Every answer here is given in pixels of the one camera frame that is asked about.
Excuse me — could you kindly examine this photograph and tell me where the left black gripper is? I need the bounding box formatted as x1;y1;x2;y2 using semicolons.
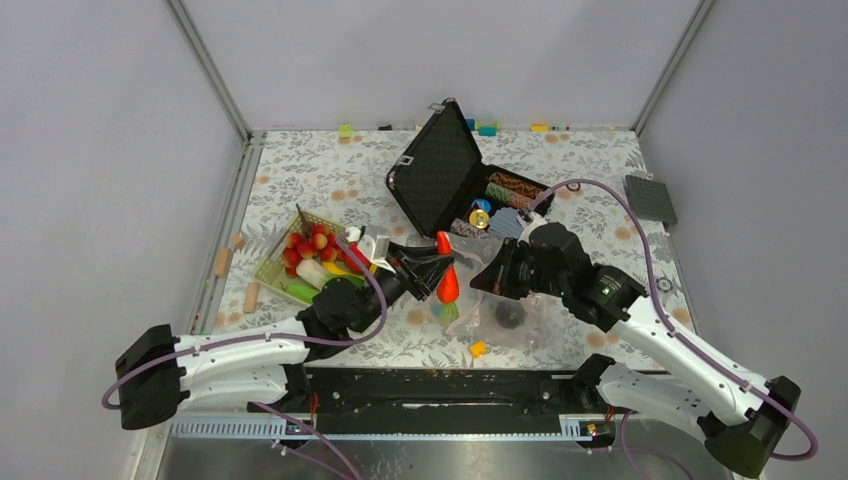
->
351;242;456;334

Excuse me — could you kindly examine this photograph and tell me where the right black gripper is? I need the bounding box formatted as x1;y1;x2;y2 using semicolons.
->
470;237;569;300

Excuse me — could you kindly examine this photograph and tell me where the orange toy carrot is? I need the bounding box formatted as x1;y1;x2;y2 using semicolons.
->
437;231;460;326

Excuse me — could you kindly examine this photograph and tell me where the clear zip top bag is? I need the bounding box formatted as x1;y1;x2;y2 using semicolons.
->
425;233;558;349

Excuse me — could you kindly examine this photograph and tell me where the red strawberry bunch toy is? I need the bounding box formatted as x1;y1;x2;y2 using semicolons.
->
280;223;341;277

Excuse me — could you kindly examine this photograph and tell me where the white green leek toy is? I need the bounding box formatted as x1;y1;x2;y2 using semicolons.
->
295;259;333;290

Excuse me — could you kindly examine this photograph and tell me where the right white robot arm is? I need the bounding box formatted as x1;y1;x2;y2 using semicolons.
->
470;223;800;478

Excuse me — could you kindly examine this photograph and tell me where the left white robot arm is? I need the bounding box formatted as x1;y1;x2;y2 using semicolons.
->
101;243;453;431

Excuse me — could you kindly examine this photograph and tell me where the blue playing cards deck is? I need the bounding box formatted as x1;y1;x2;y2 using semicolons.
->
487;207;524;239

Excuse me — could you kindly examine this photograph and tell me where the yellow big blind button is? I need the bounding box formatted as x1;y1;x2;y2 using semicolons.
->
468;209;490;230

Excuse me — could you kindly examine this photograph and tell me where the red toy pepper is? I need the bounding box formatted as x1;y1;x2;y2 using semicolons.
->
344;243;371;274

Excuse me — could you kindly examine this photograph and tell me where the yellow small block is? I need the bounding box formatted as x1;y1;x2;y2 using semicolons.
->
469;341;488;359

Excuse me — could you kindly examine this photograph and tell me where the yellow toy banana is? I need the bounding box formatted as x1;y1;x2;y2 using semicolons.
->
321;262;360;277

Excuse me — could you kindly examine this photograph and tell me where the black poker chip case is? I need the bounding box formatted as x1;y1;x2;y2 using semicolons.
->
385;98;548;239

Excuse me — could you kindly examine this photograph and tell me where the green toy cucumber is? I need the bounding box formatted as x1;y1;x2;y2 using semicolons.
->
282;283;319;305

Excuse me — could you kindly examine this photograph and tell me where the green plastic basket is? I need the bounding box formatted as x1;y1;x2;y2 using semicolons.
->
253;209;360;306

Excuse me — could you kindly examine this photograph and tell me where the dark grey lego baseplate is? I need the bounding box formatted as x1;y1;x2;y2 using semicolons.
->
623;175;678;226

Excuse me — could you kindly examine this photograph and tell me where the poker chip right side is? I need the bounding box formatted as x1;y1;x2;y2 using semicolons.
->
655;277;674;293

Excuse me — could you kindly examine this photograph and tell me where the wooden block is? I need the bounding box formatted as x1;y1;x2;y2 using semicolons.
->
213;246;233;277

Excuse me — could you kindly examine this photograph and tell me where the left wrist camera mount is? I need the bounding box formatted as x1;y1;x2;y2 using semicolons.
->
343;225;393;271

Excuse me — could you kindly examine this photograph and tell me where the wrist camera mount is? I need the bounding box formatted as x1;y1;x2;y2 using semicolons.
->
343;225;393;271
518;209;548;242

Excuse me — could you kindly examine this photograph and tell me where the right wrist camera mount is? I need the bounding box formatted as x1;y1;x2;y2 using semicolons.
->
518;209;548;242

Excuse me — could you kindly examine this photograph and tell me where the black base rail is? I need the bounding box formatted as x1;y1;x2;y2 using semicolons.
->
270;367;624;435

